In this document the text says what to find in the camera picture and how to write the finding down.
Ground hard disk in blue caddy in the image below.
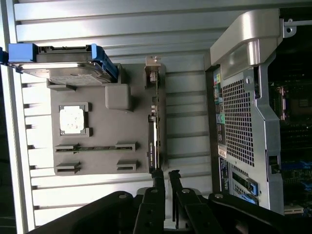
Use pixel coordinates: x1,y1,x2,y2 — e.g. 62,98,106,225
0,43,119,86

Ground silver CPU chip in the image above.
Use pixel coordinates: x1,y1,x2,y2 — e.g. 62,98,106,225
59,105,87,135

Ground grey parts rack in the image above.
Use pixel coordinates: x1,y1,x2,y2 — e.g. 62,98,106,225
46,62,169,176

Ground open PC case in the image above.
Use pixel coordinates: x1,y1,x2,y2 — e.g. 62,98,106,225
206,8,312,216

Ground green motherboard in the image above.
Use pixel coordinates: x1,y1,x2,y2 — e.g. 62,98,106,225
268,81,312,215

